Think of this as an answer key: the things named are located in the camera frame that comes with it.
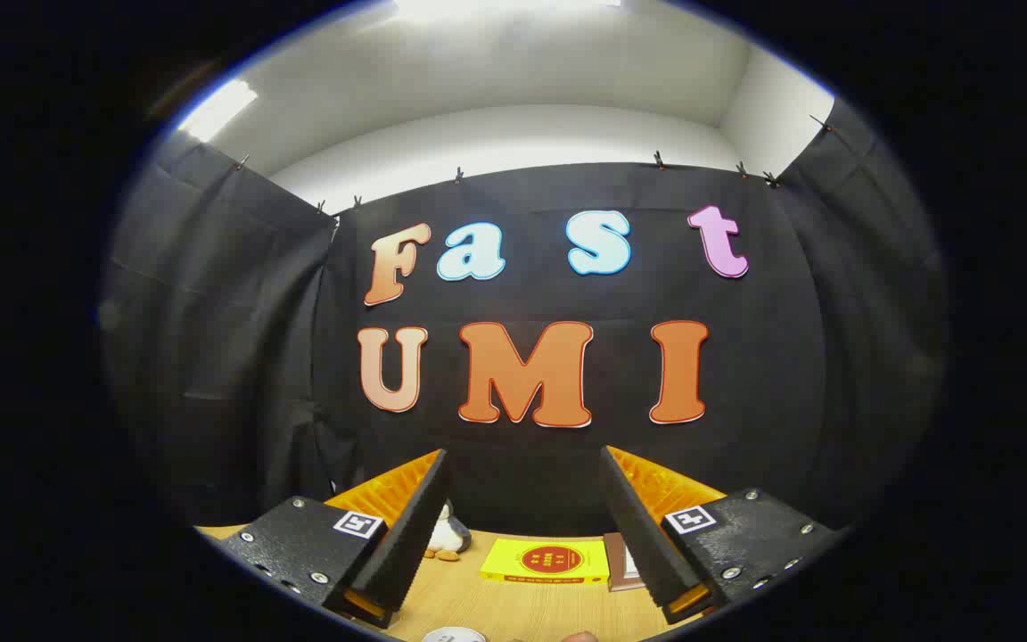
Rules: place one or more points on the yellow book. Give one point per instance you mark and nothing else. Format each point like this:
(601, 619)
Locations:
(513, 562)

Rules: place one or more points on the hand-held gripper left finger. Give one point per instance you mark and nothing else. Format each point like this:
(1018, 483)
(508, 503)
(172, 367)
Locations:
(415, 535)

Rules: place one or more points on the penguin plush toy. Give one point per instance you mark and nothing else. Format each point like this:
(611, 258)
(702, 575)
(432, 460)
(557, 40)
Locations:
(444, 535)

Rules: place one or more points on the row of cloth clips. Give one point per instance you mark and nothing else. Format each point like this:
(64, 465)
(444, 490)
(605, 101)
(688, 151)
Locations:
(659, 161)

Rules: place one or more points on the brown cover book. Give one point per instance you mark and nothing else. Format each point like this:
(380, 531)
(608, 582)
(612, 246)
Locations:
(616, 562)

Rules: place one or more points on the ceiling light panel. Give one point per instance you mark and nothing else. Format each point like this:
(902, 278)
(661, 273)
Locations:
(496, 7)
(215, 109)

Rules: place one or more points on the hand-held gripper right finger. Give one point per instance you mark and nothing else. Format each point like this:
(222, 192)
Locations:
(647, 544)

